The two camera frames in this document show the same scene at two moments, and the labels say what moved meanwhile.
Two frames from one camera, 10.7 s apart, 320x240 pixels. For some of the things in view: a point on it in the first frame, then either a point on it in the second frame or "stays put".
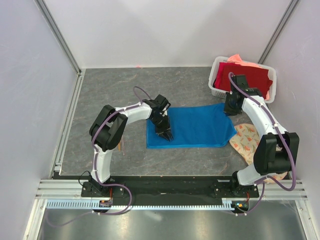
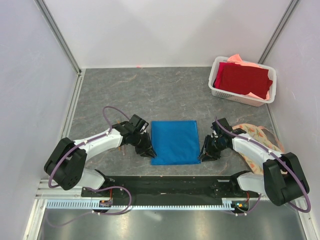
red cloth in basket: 256,77 stays put
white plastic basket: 217,59 stays put
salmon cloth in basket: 236,59 stays put
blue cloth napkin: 200,125 -> 175,142
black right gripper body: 230,108 -> 213,146
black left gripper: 162,131 -> 147,145
